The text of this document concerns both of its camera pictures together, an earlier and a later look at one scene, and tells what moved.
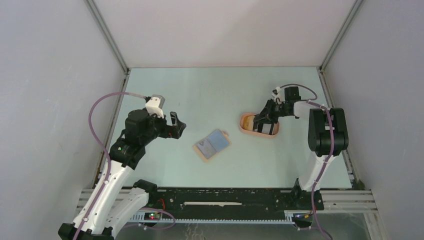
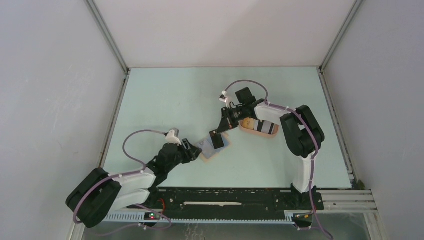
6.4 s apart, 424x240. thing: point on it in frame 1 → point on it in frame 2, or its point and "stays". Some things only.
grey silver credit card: (206, 148) stays
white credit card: (266, 128) stays
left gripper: (174, 131) → (191, 153)
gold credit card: (248, 122) stays
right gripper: (267, 112) → (227, 122)
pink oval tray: (253, 133) stays
